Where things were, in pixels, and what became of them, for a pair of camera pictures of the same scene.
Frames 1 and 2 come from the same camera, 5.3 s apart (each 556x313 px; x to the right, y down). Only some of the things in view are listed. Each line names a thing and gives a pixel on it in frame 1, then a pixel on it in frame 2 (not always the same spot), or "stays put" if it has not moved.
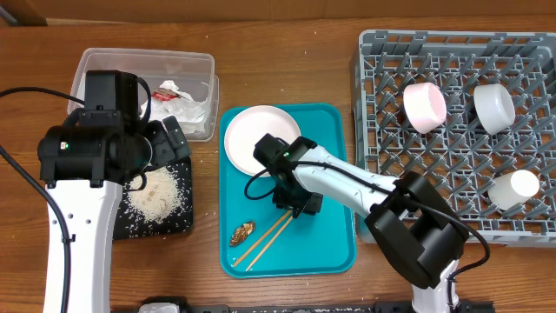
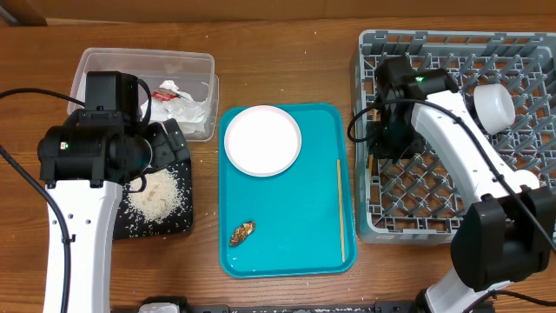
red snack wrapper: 162,95 stays put
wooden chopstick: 261,238 -> 373,115
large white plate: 248,125 stays put
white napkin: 190,114 stays put
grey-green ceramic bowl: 494,107 stays put
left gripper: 166,151 stays put
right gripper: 283,191 -> 386,149
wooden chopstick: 268,243 -> 340,210
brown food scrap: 241,232 stays put
